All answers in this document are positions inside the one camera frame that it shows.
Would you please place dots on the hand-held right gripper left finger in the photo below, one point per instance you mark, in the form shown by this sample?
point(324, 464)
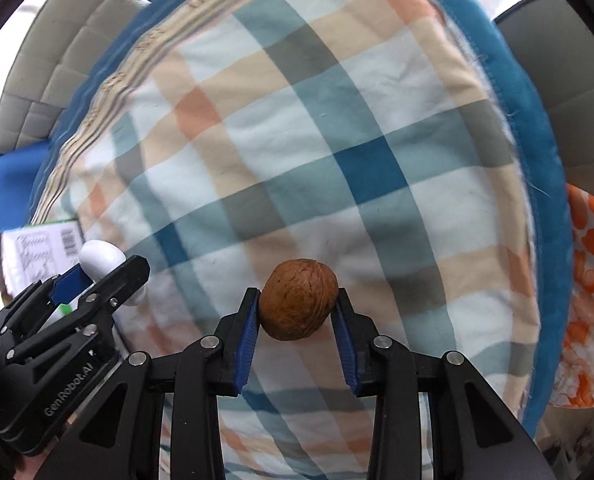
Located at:
point(244, 345)

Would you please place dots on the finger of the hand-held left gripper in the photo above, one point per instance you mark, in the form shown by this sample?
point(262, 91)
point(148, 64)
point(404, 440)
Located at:
point(69, 282)
point(122, 280)

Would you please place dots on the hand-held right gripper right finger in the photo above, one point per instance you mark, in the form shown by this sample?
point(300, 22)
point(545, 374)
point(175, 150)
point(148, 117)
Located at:
point(347, 350)

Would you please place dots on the cardboard box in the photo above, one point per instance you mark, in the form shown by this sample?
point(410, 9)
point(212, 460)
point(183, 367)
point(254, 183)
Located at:
point(32, 250)

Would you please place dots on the brown walnut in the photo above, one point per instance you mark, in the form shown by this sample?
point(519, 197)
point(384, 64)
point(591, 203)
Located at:
point(299, 305)

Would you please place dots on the person's left hand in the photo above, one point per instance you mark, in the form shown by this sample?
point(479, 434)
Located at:
point(52, 460)

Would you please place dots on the blue foam mat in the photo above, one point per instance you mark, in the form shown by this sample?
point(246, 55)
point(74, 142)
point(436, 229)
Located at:
point(7, 185)

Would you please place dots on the plaid blanket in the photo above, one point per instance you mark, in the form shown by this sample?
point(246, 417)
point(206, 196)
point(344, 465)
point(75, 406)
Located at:
point(327, 160)

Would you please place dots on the grey padded chair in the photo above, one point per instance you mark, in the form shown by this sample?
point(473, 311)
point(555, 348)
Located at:
point(52, 60)

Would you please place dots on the orange white patterned cloth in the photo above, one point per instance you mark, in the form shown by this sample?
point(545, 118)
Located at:
point(592, 270)

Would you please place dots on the grey plastic chair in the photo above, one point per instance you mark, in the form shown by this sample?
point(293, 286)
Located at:
point(577, 85)

